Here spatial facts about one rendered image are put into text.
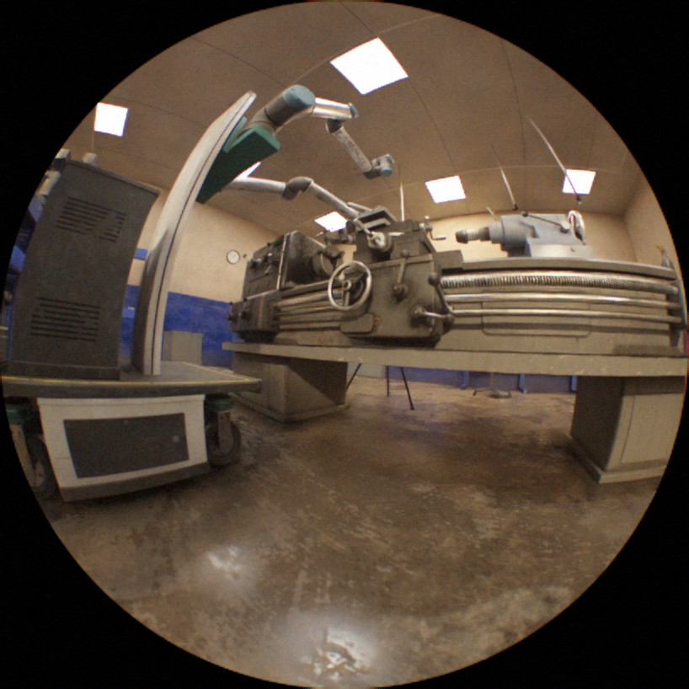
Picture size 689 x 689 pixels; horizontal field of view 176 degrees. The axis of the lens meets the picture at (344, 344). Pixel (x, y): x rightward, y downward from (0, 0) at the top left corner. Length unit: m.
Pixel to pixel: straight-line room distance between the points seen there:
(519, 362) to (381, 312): 0.51
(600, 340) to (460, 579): 0.87
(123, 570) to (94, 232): 0.72
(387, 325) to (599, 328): 0.86
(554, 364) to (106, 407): 1.13
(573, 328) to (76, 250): 1.47
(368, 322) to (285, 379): 0.69
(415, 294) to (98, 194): 1.02
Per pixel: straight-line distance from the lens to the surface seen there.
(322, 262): 1.55
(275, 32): 3.11
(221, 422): 0.79
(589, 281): 0.95
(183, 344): 3.21
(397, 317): 0.81
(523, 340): 0.91
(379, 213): 1.15
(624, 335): 1.09
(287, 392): 1.36
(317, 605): 0.47
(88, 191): 0.75
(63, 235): 0.70
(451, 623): 0.49
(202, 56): 3.44
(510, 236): 1.23
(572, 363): 0.77
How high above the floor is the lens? 0.43
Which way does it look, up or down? 3 degrees up
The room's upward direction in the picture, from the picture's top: 4 degrees clockwise
